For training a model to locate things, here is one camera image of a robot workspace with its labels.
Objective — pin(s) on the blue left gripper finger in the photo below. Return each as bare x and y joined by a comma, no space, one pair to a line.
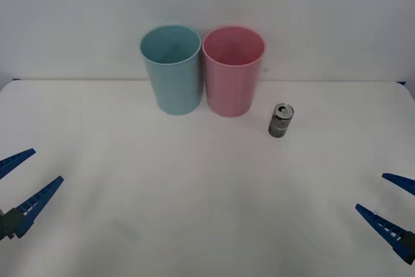
35,204
14,161

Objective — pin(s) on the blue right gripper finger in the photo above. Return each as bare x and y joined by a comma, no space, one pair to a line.
389,228
403,183

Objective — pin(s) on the dark drink can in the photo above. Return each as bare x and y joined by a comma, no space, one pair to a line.
280,124

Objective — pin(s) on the pale blue plastic bin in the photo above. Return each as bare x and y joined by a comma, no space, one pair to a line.
176,89

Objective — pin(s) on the pink plastic bin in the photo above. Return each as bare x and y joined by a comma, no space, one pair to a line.
231,92

